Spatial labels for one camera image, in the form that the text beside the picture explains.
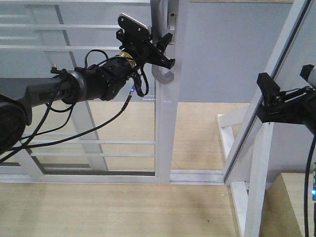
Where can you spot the grey metal door handle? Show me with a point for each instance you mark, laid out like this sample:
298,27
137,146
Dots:
156,21

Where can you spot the silver door lock plate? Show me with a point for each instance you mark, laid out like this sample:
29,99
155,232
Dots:
171,24

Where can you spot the white framed sliding glass door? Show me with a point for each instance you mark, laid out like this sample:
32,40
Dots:
29,171

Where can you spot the light wooden box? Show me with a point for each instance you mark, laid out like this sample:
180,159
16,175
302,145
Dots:
285,198

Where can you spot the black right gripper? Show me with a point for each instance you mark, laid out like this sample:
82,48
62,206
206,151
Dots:
296,107

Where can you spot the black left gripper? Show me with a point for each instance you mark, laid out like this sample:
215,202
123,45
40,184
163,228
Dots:
138,52

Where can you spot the aluminium floor door track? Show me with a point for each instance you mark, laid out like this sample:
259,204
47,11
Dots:
197,177

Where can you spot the light wooden floor platform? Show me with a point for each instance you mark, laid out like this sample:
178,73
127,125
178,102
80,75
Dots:
133,210

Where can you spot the white wooden support brace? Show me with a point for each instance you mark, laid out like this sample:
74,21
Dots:
248,176

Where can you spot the white outer door frame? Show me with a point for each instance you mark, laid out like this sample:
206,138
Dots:
295,19

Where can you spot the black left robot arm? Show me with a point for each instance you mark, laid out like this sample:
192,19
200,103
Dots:
98,81

